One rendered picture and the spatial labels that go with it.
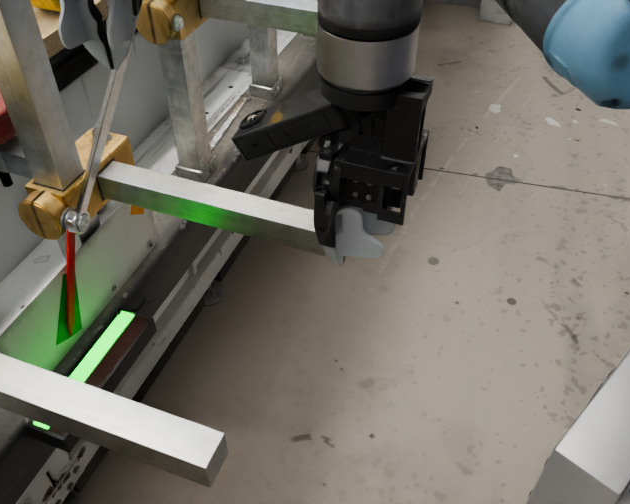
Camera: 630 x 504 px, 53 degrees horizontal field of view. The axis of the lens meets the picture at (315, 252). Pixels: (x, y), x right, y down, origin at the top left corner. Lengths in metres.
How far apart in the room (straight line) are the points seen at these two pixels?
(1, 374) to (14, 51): 0.27
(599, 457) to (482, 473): 1.13
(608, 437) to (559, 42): 0.20
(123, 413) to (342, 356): 1.12
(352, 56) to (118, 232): 0.40
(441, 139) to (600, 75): 1.98
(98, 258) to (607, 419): 0.56
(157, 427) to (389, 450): 1.01
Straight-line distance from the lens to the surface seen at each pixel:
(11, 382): 0.55
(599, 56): 0.35
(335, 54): 0.47
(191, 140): 0.91
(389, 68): 0.47
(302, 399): 1.51
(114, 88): 0.62
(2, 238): 0.98
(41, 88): 0.64
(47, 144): 0.66
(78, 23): 0.58
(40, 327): 0.71
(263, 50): 1.09
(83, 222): 0.68
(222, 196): 0.66
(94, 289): 0.76
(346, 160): 0.52
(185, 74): 0.85
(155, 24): 0.80
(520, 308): 1.77
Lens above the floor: 1.27
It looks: 44 degrees down
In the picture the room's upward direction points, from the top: straight up
